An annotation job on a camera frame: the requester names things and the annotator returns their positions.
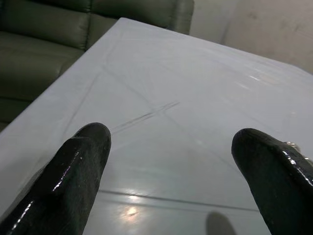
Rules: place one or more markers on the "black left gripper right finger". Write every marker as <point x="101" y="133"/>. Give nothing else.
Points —
<point x="274" y="181"/>

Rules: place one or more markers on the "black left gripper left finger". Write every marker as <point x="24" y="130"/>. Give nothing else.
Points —
<point x="73" y="176"/>

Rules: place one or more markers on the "dark green leather sofa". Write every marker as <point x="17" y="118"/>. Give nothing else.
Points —
<point x="36" y="49"/>

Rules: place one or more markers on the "white folding table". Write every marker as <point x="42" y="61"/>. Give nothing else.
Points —
<point x="171" y="73"/>

